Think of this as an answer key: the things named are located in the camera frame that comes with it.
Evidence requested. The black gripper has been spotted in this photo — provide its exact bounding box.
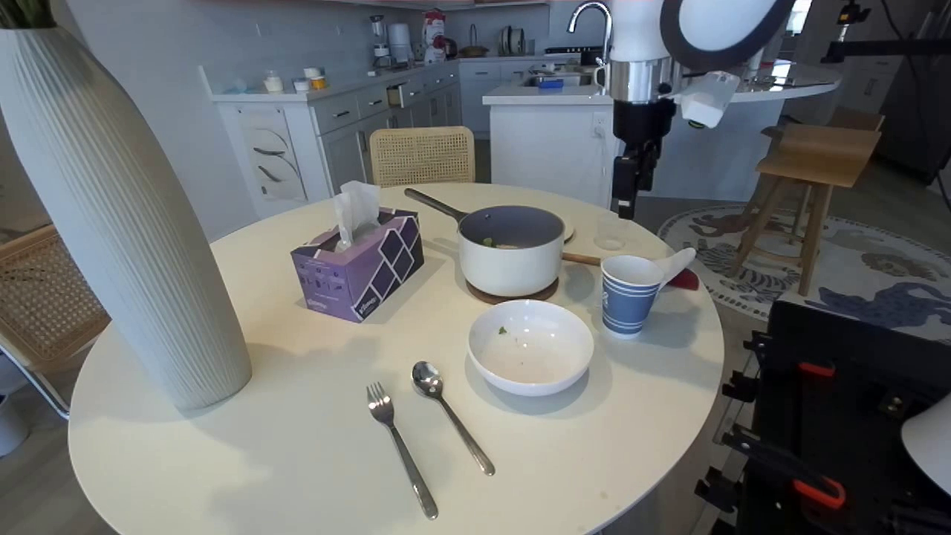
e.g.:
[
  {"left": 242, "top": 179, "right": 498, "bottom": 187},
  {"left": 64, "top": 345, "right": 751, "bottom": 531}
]
[{"left": 609, "top": 94, "right": 681, "bottom": 220}]

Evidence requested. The tissue sheet protruding from box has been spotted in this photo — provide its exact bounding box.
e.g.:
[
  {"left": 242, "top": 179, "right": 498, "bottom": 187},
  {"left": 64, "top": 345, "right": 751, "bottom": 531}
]
[{"left": 332, "top": 179, "right": 385, "bottom": 253}]

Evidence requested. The purple patterned tissue box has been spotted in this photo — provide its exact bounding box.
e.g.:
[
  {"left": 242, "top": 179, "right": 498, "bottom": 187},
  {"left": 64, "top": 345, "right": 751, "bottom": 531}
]
[{"left": 287, "top": 208, "right": 427, "bottom": 323}]

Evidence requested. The white kitchen island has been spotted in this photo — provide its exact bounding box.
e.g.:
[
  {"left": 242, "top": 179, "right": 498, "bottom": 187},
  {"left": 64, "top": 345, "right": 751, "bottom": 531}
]
[{"left": 480, "top": 61, "right": 841, "bottom": 208}]

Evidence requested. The blue striped paper cup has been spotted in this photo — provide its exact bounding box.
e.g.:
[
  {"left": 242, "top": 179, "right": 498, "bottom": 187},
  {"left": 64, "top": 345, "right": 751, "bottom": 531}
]
[{"left": 598, "top": 253, "right": 669, "bottom": 342}]

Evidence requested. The dark round trivet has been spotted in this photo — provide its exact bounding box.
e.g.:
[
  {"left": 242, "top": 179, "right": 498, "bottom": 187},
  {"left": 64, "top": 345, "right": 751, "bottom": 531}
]
[{"left": 464, "top": 275, "right": 565, "bottom": 305}]

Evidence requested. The chrome curved faucet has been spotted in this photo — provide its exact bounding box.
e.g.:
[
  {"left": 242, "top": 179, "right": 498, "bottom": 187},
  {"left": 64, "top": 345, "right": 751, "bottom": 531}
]
[{"left": 568, "top": 0, "right": 617, "bottom": 40}]

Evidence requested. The white ceramic bowl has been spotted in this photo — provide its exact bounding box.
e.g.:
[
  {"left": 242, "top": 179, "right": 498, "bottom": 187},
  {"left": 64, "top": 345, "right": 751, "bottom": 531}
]
[{"left": 465, "top": 296, "right": 598, "bottom": 397}]

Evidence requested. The wooden bar stool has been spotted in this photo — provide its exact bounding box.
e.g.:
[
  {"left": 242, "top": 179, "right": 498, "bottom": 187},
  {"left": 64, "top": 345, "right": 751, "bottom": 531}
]
[{"left": 734, "top": 122, "right": 884, "bottom": 299}]

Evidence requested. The beige upholstered chair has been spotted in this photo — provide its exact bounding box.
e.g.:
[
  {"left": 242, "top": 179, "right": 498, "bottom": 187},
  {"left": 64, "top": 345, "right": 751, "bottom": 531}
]
[{"left": 364, "top": 122, "right": 477, "bottom": 189}]

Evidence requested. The patterned round rug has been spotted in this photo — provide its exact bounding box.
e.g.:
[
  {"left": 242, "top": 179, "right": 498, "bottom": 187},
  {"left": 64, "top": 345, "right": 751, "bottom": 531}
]
[{"left": 657, "top": 205, "right": 951, "bottom": 345}]

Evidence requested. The silver metal spoon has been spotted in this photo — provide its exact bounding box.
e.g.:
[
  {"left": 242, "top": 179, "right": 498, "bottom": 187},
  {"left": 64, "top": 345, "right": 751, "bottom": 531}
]
[{"left": 410, "top": 355, "right": 498, "bottom": 477}]

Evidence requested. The black perforated workbench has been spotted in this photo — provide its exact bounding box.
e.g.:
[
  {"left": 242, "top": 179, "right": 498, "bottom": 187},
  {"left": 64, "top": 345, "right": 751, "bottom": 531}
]
[{"left": 694, "top": 293, "right": 951, "bottom": 535}]

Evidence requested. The silver metal fork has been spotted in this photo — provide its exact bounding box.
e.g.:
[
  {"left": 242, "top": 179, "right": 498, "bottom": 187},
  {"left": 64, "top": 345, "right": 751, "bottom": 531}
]
[{"left": 363, "top": 379, "right": 443, "bottom": 519}]

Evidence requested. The white drawer cabinet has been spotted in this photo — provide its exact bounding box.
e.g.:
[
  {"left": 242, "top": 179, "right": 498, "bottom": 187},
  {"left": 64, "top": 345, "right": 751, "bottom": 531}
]
[{"left": 198, "top": 61, "right": 397, "bottom": 216}]

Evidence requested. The tall ribbed grey vase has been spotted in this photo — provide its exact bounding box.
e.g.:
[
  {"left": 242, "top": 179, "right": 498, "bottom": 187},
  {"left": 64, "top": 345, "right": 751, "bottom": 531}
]
[{"left": 0, "top": 22, "right": 256, "bottom": 412}]

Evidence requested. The wicker back chair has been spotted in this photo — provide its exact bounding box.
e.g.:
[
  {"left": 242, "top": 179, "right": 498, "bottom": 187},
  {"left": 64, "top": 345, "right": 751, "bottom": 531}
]
[{"left": 0, "top": 220, "right": 113, "bottom": 373}]

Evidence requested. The red spatula wooden handle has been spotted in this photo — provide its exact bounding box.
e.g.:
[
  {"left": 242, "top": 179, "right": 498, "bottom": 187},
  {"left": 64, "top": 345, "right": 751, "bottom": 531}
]
[{"left": 560, "top": 245, "right": 700, "bottom": 293}]

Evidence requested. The white pot with handle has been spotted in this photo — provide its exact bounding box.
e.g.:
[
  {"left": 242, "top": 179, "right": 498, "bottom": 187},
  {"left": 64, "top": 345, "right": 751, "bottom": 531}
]
[{"left": 400, "top": 184, "right": 575, "bottom": 299}]

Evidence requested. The red handled black clamp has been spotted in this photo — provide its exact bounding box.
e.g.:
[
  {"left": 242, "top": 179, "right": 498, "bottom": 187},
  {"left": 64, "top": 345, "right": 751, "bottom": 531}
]
[
  {"left": 721, "top": 329, "right": 841, "bottom": 404},
  {"left": 693, "top": 440, "right": 853, "bottom": 516}
]

